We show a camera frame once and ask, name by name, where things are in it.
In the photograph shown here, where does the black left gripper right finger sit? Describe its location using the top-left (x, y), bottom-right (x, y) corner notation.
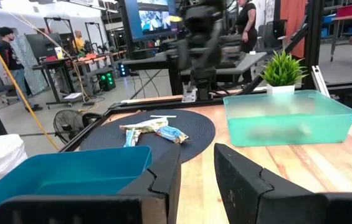
top-left (213, 142), bottom-right (352, 224)

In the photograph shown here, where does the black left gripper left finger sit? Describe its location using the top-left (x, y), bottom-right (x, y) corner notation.
top-left (0, 143), bottom-right (183, 224)

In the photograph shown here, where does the blue orange granola bar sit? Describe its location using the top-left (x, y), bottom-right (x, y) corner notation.
top-left (155, 125), bottom-right (190, 144)

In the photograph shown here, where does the green tan granola bar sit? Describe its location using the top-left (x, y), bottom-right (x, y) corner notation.
top-left (118, 117), bottom-right (169, 134)

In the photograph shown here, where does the person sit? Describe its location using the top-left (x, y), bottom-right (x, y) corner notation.
top-left (0, 26), bottom-right (44, 113)
top-left (229, 0), bottom-right (259, 85)
top-left (71, 29), bottom-right (86, 54)

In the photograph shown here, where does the large monitor screen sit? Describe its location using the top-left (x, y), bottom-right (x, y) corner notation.
top-left (118, 0), bottom-right (183, 44)

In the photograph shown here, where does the teal translucent plastic bin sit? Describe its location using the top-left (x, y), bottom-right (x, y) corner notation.
top-left (222, 89), bottom-right (352, 148)

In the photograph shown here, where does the green plant in white pot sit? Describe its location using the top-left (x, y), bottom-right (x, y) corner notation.
top-left (259, 49), bottom-right (310, 96)

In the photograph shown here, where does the blue plastic bin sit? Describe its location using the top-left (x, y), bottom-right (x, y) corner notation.
top-left (0, 145), bottom-right (153, 224)

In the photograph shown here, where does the computer with green lights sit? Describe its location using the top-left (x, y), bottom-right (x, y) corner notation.
top-left (96, 70), bottom-right (117, 92)

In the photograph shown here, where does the orange panel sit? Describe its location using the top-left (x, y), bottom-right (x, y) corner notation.
top-left (280, 0), bottom-right (308, 59)

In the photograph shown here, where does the black floor fan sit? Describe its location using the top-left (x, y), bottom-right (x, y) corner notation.
top-left (52, 109), bottom-right (104, 145)

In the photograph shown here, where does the white aluminium profile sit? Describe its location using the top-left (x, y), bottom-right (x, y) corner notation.
top-left (310, 64), bottom-right (331, 99)

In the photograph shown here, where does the black desk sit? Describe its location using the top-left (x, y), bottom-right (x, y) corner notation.
top-left (31, 55), bottom-right (85, 110)

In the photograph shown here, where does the wooden top table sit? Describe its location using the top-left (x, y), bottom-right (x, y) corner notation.
top-left (330, 14), bottom-right (352, 63)

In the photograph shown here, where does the red storage bin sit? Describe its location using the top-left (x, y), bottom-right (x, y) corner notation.
top-left (336, 2), bottom-right (352, 19)

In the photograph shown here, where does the yellow hanging cable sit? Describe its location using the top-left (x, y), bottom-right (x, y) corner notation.
top-left (0, 16), bottom-right (60, 152)

